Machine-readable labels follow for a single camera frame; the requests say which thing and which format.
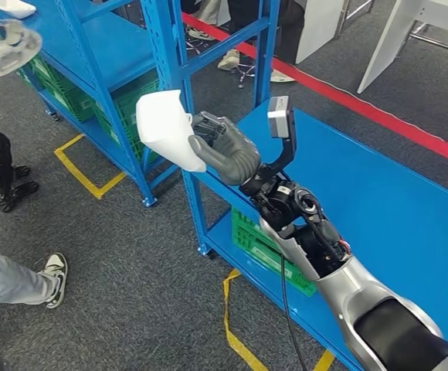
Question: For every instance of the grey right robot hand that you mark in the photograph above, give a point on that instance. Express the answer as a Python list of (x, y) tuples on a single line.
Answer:
[(231, 153)]

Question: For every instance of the white plastic shell part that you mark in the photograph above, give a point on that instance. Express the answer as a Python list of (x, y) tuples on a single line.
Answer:
[(14, 7), (166, 128)]

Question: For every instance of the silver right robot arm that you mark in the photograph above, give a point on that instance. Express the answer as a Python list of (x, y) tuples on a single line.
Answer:
[(344, 292)]

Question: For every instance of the silver round metal part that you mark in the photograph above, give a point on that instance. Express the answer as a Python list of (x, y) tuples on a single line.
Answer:
[(4, 48)]

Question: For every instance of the chrome stool base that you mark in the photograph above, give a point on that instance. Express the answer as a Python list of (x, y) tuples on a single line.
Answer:
[(245, 74)]

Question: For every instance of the person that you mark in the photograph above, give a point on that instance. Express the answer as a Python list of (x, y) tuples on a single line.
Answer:
[(8, 279), (208, 13), (289, 30)]

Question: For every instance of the white desk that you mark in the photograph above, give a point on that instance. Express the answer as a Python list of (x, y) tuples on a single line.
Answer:
[(386, 41), (320, 25)]

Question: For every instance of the red barrier belt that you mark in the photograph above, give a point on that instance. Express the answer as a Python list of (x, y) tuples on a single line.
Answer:
[(363, 110)]

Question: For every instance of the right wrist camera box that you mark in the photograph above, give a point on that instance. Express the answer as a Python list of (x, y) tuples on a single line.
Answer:
[(279, 118)]

